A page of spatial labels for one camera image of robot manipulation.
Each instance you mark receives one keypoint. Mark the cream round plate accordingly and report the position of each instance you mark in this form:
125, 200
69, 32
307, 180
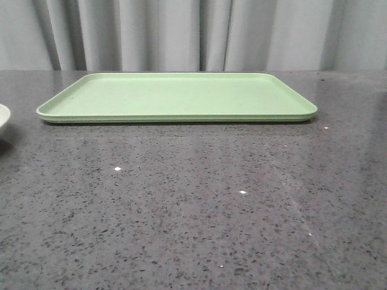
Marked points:
5, 115

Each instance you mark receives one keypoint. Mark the light green plastic tray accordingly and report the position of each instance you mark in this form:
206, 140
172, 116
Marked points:
149, 97

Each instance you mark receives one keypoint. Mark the grey pleated curtain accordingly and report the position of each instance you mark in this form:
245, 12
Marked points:
193, 35

